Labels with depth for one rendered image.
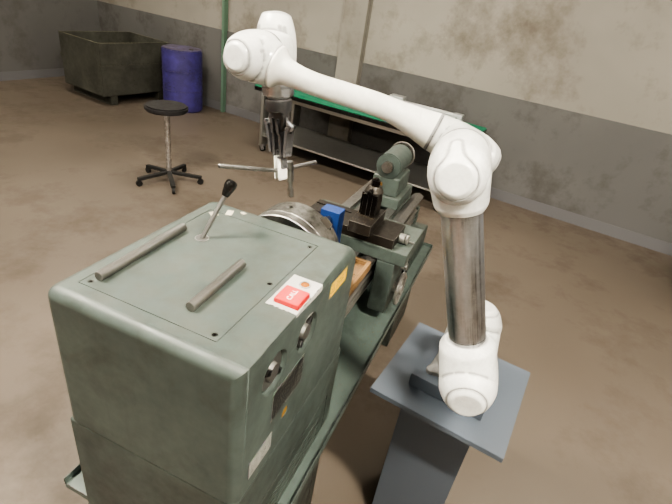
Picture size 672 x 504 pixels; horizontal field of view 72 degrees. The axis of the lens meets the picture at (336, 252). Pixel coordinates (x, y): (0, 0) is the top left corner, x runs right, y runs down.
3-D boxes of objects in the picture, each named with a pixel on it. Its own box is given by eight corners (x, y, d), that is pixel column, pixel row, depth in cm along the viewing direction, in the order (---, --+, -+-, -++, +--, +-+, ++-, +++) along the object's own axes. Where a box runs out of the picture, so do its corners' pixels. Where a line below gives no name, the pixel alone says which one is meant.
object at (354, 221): (368, 237, 194) (370, 226, 191) (346, 230, 197) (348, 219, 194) (383, 220, 211) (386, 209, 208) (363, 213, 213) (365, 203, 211)
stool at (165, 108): (170, 164, 483) (167, 93, 446) (212, 181, 461) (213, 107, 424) (119, 179, 435) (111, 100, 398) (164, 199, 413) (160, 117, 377)
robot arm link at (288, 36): (267, 71, 132) (246, 76, 121) (265, 10, 125) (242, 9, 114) (303, 73, 130) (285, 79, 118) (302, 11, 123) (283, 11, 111)
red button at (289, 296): (297, 314, 99) (298, 306, 98) (272, 304, 100) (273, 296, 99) (309, 300, 104) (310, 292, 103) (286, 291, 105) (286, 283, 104)
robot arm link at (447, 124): (449, 105, 122) (444, 115, 111) (510, 137, 121) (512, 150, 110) (425, 149, 129) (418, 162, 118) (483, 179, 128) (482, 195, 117)
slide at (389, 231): (391, 250, 196) (394, 241, 194) (302, 220, 208) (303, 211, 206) (403, 233, 211) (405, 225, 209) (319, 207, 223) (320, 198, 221)
